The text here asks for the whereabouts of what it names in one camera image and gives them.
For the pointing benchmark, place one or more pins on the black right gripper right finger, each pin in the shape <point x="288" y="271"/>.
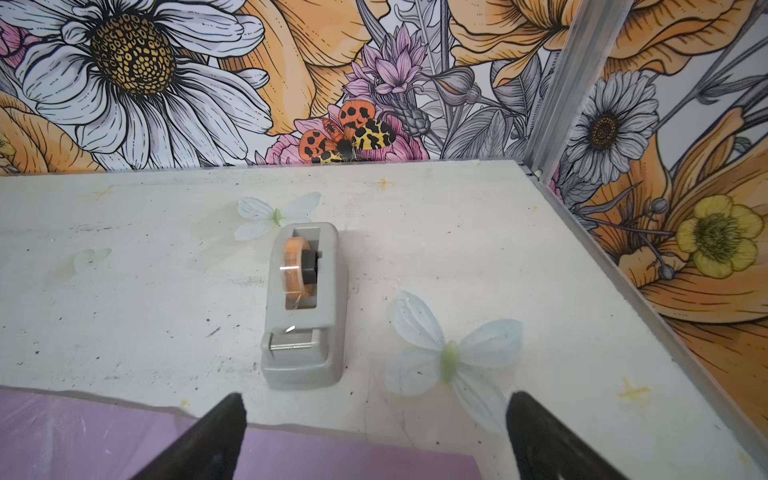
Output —
<point x="545" y="448"/>

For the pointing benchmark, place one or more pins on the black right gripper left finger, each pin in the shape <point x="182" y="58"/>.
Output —
<point x="208" y="450"/>

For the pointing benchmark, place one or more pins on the purple wrapping paper sheet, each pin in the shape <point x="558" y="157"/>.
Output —
<point x="49" y="436"/>

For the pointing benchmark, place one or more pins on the grey tape dispenser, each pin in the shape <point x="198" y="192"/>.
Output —
<point x="303" y="344"/>

